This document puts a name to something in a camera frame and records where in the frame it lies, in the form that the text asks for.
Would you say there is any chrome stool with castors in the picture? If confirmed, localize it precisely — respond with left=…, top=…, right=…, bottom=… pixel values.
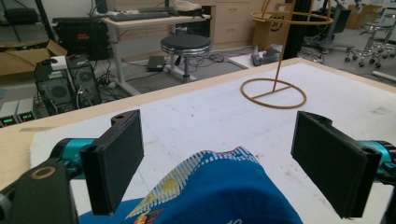
left=343, top=21, right=396, bottom=70

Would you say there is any blue snack packet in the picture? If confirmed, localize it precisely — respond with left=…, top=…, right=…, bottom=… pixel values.
left=78, top=146, right=304, bottom=224

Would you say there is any yellow wire stand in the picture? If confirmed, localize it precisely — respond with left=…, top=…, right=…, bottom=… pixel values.
left=239, top=0, right=334, bottom=110

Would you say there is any black equipment case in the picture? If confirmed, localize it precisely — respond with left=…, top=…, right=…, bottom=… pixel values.
left=51, top=16, right=110, bottom=61

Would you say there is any white cloth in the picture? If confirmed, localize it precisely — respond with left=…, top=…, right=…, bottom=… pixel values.
left=172, top=0, right=204, bottom=12

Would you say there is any black pillar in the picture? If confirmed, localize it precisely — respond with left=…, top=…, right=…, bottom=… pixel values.
left=282, top=0, right=315, bottom=61

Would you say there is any black computer tower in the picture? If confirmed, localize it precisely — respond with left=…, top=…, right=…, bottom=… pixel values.
left=34, top=58, right=77, bottom=116
left=65, top=54, right=103, bottom=109

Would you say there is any white power supply unit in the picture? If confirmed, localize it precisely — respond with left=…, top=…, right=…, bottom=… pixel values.
left=0, top=100, right=19, bottom=128
left=16, top=97, right=37, bottom=123

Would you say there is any grey device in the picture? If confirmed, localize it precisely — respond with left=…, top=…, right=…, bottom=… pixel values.
left=250, top=44, right=283, bottom=67

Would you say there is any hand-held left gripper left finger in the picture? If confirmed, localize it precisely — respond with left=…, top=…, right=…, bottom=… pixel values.
left=79, top=109, right=145, bottom=217

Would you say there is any black office chair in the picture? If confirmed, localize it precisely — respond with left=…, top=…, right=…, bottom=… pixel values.
left=306, top=0, right=354, bottom=54

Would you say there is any black keyboard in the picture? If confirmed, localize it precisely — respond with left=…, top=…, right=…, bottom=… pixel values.
left=108, top=11, right=173, bottom=22

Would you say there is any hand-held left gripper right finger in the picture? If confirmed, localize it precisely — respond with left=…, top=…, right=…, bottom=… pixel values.
left=290, top=110, right=383, bottom=219

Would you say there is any open cardboard box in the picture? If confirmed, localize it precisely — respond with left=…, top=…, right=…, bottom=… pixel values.
left=0, top=39, right=68, bottom=77

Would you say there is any printed cardboard box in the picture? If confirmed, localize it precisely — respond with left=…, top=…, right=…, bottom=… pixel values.
left=252, top=3, right=294, bottom=52

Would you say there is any wooden drawer cabinet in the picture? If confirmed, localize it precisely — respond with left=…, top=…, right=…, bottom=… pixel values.
left=210, top=0, right=266, bottom=50

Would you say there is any round black stool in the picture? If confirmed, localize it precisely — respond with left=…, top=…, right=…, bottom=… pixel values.
left=160, top=34, right=214, bottom=84

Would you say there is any flat black box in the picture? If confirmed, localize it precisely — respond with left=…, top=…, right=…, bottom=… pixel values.
left=146, top=55, right=166, bottom=73

